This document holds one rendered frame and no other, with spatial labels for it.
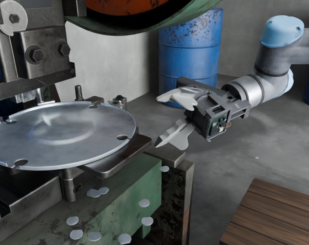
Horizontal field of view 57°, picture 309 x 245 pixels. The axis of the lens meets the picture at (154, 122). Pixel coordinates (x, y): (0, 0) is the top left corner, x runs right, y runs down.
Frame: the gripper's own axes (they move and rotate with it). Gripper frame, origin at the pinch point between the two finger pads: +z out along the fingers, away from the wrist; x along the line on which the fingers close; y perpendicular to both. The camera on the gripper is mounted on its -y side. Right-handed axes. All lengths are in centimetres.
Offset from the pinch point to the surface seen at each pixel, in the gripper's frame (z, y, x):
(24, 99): 21.3, -17.6, -2.0
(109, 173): 13.9, 9.6, -4.0
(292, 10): -266, -152, 93
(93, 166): 15.6, 7.0, -3.9
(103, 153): 13.1, 5.5, -3.9
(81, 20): -2.4, -48.7, -0.8
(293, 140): -144, -32, 120
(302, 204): -50, 19, 49
